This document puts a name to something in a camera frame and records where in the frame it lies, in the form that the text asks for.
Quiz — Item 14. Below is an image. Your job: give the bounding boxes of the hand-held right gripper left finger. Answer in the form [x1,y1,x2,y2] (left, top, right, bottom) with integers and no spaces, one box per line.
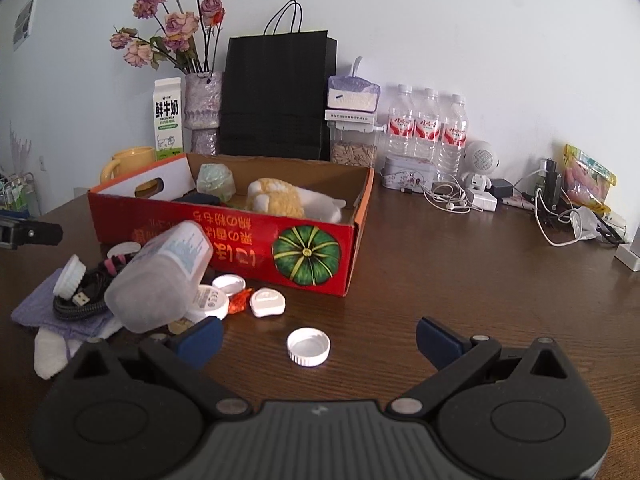
[64,316,254,419]

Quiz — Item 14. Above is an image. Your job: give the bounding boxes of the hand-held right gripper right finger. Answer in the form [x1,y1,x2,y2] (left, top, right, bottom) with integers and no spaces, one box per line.
[386,316,577,419]

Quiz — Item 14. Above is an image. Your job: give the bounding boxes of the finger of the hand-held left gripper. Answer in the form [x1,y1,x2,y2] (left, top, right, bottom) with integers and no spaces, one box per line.
[0,218,64,251]

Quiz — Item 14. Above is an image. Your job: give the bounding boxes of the white ribbed bottle cap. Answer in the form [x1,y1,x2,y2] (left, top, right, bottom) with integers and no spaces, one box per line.
[52,255,86,297]
[286,327,332,367]

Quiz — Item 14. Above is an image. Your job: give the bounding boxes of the white round cap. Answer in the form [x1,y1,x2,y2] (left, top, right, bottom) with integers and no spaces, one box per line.
[212,273,246,297]

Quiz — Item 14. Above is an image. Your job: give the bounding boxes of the bluish purple cloth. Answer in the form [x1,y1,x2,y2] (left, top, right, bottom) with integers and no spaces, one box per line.
[11,275,118,341]

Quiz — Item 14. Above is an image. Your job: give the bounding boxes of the white rounded square lid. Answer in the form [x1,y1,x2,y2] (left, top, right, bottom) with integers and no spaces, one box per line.
[250,287,287,318]

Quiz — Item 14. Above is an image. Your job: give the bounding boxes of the translucent plastic bottle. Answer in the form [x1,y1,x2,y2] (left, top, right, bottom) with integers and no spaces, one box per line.
[104,220,215,333]

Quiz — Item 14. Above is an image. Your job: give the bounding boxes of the grey braided cable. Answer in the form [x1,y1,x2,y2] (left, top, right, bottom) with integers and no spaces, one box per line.
[52,280,108,321]

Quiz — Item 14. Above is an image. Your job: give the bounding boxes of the white round lid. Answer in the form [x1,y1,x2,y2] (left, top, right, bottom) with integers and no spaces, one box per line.
[107,241,143,261]

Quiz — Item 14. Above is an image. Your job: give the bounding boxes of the red cardboard box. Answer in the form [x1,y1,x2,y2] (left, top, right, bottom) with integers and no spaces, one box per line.
[87,152,376,298]

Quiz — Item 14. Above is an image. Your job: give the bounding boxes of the white cloth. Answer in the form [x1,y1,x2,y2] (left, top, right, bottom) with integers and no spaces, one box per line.
[34,317,123,380]

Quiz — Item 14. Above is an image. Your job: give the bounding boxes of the desk organizer rack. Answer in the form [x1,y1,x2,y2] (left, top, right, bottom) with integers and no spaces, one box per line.
[0,172,40,218]

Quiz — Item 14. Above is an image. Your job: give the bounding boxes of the dried white twigs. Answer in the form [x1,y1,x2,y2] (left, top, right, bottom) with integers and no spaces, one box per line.
[7,120,33,176]

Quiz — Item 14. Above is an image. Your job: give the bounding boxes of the yellow mug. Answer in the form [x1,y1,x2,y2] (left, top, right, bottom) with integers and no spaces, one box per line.
[100,146,158,193]

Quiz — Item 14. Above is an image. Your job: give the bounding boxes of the dark blue pouch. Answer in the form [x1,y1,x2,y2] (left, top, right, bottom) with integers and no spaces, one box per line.
[172,191,221,206]

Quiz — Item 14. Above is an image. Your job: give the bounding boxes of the white charger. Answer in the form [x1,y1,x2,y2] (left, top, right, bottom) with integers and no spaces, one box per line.
[465,187,499,212]

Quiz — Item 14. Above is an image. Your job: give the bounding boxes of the yellow and white plush toy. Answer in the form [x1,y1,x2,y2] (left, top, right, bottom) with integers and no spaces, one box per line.
[245,177,348,223]

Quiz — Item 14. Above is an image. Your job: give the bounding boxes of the white patterned tin box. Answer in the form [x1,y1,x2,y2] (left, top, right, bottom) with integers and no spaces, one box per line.
[380,154,443,192]

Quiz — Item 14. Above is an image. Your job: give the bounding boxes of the white milk carton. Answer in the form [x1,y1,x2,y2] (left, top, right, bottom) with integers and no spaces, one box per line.
[151,77,185,161]

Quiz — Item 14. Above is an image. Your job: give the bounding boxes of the crumpled white plastic bag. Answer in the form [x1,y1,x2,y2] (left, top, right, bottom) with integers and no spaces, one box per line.
[570,205,601,241]

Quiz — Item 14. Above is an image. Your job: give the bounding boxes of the white robot speaker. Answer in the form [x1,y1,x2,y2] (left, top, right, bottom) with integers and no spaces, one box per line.
[459,139,502,191]

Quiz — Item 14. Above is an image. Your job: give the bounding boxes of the black desk holder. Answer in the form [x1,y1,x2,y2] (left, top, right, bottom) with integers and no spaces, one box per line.
[535,157,563,213]

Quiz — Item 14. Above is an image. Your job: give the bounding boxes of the water bottle red label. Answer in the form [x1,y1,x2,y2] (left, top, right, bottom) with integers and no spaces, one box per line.
[414,88,442,163]
[439,93,469,181]
[387,85,416,158]

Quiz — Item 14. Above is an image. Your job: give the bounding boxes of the clear seed container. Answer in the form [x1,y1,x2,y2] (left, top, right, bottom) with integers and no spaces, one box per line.
[326,119,390,168]

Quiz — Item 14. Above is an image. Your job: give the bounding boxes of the purple textured vase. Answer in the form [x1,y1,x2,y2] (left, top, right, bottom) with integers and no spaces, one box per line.
[182,71,223,156]

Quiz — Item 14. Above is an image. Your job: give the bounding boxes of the yellow snack bag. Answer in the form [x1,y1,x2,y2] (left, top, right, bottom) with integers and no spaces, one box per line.
[562,144,617,216]

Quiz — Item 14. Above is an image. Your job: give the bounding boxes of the white printed flat box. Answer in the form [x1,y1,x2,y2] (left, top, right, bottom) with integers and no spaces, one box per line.
[325,109,377,122]

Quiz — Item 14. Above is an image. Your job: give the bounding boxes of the dried pink roses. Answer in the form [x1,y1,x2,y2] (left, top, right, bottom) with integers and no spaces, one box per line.
[110,0,225,75]

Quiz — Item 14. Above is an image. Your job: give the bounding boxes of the black paper bag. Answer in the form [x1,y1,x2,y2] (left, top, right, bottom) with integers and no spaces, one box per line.
[220,0,338,162]

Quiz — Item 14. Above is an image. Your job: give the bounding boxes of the purple tissue pack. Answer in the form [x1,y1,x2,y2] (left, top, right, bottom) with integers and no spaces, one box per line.
[327,56,381,113]

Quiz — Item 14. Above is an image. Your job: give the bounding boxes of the white wired earphones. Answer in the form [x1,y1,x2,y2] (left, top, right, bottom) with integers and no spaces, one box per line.
[424,172,481,212]

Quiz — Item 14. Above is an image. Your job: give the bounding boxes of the white charging cable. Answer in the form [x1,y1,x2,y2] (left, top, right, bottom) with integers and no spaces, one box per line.
[532,190,598,247]

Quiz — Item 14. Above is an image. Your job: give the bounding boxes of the wall poster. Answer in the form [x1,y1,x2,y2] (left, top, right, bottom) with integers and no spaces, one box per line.
[12,0,41,52]

